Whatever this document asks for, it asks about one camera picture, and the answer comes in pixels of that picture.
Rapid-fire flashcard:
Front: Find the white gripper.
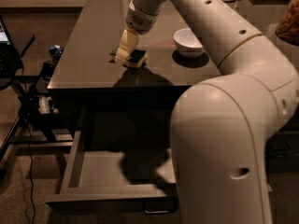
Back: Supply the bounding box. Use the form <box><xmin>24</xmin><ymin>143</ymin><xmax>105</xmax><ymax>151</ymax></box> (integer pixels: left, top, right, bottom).
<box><xmin>115</xmin><ymin>2</ymin><xmax>157</xmax><ymax>65</ymax></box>

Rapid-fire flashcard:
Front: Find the green and yellow sponge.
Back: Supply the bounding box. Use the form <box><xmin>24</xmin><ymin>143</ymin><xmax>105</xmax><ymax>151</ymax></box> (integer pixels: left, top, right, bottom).
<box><xmin>109</xmin><ymin>48</ymin><xmax>148</xmax><ymax>69</ymax></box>

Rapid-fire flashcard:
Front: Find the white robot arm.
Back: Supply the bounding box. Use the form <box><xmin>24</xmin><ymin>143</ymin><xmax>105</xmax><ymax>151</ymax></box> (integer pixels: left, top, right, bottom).
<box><xmin>117</xmin><ymin>0</ymin><xmax>299</xmax><ymax>224</ymax></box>

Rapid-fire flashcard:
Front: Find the open grey top drawer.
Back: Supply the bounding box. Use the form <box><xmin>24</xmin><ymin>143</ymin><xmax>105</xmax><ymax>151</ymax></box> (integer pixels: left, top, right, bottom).
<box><xmin>46</xmin><ymin>107</ymin><xmax>178</xmax><ymax>216</ymax></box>

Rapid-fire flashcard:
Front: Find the lower side drawer unit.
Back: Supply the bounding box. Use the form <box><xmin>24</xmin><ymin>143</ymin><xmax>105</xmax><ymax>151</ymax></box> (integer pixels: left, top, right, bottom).
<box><xmin>265</xmin><ymin>122</ymin><xmax>299</xmax><ymax>173</ymax></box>

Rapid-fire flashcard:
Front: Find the white bowl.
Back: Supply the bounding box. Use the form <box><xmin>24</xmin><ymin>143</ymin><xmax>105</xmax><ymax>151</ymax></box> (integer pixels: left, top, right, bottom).
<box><xmin>174</xmin><ymin>28</ymin><xmax>204</xmax><ymax>59</ymax></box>

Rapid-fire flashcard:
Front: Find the grey desk cabinet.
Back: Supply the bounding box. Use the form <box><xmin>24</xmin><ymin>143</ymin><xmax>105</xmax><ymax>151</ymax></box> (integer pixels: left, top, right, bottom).
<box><xmin>46</xmin><ymin>0</ymin><xmax>299</xmax><ymax>135</ymax></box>

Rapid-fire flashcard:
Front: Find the blue capped bottle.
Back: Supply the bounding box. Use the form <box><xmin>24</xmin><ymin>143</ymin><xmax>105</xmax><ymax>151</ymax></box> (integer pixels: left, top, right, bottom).
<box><xmin>49</xmin><ymin>45</ymin><xmax>64</xmax><ymax>63</ymax></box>

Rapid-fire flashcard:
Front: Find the black folding stand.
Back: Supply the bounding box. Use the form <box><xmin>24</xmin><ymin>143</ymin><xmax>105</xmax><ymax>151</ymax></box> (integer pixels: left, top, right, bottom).
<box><xmin>0</xmin><ymin>34</ymin><xmax>72</xmax><ymax>161</ymax></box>

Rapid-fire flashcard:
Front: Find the laptop on stand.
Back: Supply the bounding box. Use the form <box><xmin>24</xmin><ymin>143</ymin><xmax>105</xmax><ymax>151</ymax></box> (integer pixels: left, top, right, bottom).
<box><xmin>0</xmin><ymin>16</ymin><xmax>21</xmax><ymax>78</ymax></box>

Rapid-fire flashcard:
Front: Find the glass jar of snacks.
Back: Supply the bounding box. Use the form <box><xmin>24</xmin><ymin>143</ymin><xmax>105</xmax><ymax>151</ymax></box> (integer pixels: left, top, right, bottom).
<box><xmin>276</xmin><ymin>0</ymin><xmax>299</xmax><ymax>46</ymax></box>

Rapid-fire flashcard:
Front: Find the black cable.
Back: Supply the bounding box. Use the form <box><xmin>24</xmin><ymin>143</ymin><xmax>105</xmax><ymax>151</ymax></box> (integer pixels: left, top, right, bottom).
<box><xmin>18</xmin><ymin>56</ymin><xmax>36</xmax><ymax>224</ymax></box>

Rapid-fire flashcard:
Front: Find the metal drawer handle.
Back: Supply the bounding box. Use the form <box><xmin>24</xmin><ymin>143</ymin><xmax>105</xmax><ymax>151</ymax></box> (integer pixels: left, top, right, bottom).
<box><xmin>142</xmin><ymin>200</ymin><xmax>177</xmax><ymax>215</ymax></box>

